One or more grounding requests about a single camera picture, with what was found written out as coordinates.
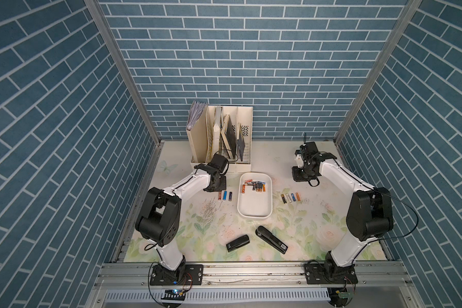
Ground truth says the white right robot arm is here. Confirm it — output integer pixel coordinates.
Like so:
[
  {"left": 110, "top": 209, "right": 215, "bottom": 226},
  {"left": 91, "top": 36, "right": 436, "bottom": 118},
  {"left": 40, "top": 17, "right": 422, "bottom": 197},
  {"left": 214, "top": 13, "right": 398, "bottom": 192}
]
[{"left": 292, "top": 142, "right": 393, "bottom": 270}]

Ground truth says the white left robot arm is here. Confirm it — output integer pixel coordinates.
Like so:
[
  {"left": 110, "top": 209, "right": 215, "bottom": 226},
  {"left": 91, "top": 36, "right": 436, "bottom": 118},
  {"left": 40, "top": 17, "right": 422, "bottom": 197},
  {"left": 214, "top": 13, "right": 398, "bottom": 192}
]
[{"left": 135, "top": 154, "right": 229, "bottom": 272}]

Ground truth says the white plastic storage tray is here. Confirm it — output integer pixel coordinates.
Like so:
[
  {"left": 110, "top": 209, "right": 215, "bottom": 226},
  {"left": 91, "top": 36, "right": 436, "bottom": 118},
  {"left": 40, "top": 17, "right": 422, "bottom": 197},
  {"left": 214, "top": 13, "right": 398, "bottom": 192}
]
[{"left": 237, "top": 172, "right": 273, "bottom": 220}]

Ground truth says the dark small notebook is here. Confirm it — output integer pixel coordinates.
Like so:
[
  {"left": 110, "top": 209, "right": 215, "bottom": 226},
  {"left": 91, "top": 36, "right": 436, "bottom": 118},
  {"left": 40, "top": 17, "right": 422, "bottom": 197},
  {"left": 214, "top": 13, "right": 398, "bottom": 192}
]
[{"left": 237, "top": 123, "right": 245, "bottom": 162}]

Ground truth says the black framed tablet board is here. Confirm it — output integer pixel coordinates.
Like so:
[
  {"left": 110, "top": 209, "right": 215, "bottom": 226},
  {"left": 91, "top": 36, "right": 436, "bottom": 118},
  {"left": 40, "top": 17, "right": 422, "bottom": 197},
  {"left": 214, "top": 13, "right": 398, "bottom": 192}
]
[{"left": 221, "top": 114, "right": 237, "bottom": 160}]

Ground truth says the beige file organizer rack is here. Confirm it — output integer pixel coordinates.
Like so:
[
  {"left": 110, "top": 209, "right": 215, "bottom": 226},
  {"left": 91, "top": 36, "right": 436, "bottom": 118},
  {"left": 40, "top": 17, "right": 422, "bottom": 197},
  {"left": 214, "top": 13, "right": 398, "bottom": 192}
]
[{"left": 186, "top": 104, "right": 254, "bottom": 173}]

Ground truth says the purple paper stack folder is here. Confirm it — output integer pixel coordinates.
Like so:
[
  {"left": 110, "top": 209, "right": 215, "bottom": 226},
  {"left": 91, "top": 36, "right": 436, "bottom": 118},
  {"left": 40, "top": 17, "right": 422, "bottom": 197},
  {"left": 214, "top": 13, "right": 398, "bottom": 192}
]
[{"left": 186, "top": 101, "right": 207, "bottom": 131}]

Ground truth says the large black stapler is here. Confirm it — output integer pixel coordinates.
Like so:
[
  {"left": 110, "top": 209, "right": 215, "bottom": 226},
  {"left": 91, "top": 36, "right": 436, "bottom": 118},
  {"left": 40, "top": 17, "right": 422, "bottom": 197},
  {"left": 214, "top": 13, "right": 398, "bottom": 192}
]
[{"left": 255, "top": 225, "right": 288, "bottom": 254}]

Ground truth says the small black stapler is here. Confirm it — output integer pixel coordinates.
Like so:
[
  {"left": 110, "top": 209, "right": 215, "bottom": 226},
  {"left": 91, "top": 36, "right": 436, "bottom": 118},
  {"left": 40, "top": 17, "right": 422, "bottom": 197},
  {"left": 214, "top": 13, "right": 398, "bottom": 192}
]
[{"left": 226, "top": 234, "right": 250, "bottom": 252}]

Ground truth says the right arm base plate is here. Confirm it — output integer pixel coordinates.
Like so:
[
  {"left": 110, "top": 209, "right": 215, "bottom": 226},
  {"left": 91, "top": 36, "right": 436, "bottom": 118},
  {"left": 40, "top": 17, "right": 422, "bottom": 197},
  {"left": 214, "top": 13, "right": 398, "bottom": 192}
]
[{"left": 304, "top": 261, "right": 358, "bottom": 284}]

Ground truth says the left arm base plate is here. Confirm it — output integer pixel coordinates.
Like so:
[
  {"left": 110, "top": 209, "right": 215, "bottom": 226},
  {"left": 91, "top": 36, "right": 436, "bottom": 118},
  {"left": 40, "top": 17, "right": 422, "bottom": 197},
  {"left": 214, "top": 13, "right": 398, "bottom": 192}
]
[{"left": 148, "top": 264, "right": 204, "bottom": 286}]

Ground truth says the white ribbed cable duct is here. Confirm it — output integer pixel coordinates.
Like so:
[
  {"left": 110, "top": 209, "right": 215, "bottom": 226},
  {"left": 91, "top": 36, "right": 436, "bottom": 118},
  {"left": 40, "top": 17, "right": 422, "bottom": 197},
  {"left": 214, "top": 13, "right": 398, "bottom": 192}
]
[{"left": 105, "top": 287, "right": 331, "bottom": 304}]

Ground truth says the aluminium front rail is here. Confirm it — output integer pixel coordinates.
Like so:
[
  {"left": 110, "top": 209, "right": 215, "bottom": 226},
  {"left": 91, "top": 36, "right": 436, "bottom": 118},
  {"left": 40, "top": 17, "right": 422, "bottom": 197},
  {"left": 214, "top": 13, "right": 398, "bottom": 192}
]
[{"left": 94, "top": 261, "right": 412, "bottom": 290}]

